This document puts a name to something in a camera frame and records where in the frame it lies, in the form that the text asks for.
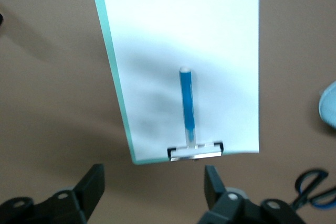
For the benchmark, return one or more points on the blue marker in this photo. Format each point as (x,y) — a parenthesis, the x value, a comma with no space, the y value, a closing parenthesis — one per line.
(187,98)

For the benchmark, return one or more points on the white paper sheet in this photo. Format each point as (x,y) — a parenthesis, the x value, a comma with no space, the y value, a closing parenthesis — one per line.
(183,24)

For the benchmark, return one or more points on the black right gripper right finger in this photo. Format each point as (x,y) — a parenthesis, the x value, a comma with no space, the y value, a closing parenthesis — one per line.
(231,211)

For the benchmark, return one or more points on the light blue cup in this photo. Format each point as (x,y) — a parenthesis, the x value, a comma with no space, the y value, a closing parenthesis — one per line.
(329,106)

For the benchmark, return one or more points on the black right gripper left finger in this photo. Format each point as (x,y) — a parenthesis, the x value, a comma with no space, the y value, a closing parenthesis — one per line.
(78,203)

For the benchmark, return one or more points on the black scissors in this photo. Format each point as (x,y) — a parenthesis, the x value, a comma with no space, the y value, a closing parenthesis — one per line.
(302,182)

